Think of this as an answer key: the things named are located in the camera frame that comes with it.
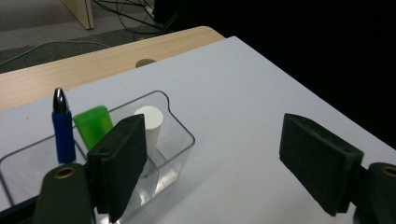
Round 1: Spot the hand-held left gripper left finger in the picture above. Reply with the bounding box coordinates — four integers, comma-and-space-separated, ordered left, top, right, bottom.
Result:
86, 113, 149, 224

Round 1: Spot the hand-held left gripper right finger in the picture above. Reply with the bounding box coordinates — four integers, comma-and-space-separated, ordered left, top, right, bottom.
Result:
278, 112, 365, 217

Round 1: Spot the green marker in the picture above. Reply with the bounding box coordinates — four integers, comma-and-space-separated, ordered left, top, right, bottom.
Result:
72, 105, 115, 152

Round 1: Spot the white eraser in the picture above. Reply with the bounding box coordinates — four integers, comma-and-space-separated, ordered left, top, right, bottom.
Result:
134, 105, 164, 180

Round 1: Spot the clear acrylic organizer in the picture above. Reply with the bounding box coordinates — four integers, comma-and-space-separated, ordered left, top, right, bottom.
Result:
0, 90, 196, 224

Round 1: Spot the blue pen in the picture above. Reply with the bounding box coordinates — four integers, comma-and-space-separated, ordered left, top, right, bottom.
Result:
51, 88, 78, 165

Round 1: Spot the wooden table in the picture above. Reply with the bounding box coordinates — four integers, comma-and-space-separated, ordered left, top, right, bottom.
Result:
0, 25, 226, 112

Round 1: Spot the round brown table grommet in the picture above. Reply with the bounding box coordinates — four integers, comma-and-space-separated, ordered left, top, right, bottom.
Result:
134, 58, 157, 69

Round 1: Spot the white floor cable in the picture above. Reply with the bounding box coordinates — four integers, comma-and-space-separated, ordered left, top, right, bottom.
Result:
0, 39, 110, 68

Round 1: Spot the black cable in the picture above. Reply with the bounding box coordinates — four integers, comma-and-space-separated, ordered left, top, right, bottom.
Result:
118, 6, 176, 35
92, 0, 164, 32

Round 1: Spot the wooden shelf frame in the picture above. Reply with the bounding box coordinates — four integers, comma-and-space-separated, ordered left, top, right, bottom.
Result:
60, 0, 95, 31

